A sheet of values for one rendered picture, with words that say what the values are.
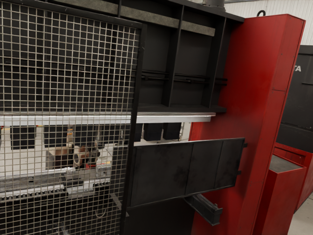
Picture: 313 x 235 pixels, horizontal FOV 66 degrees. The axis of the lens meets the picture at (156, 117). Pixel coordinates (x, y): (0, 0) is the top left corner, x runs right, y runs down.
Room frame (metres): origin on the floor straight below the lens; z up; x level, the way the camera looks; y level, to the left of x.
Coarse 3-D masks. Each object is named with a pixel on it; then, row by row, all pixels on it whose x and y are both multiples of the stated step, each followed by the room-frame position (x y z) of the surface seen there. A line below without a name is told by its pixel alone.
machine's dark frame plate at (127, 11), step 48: (48, 0) 1.45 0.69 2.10; (96, 0) 1.54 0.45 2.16; (144, 0) 1.82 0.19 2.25; (48, 48) 1.50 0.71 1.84; (96, 48) 1.65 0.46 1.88; (144, 48) 1.84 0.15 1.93; (192, 48) 2.07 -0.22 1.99; (0, 96) 1.37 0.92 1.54; (48, 96) 1.50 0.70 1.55; (96, 96) 1.66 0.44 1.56; (144, 96) 1.86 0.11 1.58; (192, 96) 2.11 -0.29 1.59
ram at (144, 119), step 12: (72, 120) 1.64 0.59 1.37; (84, 120) 1.68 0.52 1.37; (96, 120) 1.73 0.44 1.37; (108, 120) 1.77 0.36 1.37; (120, 120) 1.83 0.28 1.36; (144, 120) 1.94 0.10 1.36; (156, 120) 2.00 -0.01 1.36; (168, 120) 2.06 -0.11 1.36; (180, 120) 2.13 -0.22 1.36; (192, 120) 2.21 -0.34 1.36; (204, 120) 2.29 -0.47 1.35
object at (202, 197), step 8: (184, 200) 1.82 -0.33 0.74; (192, 200) 1.74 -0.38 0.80; (200, 200) 1.69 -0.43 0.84; (208, 200) 1.68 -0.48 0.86; (200, 208) 1.67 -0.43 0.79; (208, 208) 1.60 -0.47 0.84; (216, 208) 1.56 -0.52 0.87; (208, 216) 1.59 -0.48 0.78; (216, 216) 1.55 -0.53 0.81; (216, 224) 1.55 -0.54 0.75
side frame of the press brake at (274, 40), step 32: (256, 32) 2.05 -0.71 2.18; (288, 32) 1.88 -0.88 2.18; (256, 64) 1.99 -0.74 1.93; (288, 64) 1.93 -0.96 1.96; (224, 96) 2.22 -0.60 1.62; (256, 96) 1.94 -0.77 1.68; (192, 128) 2.54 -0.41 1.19; (224, 128) 2.16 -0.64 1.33; (256, 128) 1.88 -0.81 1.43; (256, 160) 1.87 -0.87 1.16; (224, 192) 2.03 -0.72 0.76; (256, 192) 1.93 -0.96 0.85; (192, 224) 2.31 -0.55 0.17; (224, 224) 1.97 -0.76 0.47
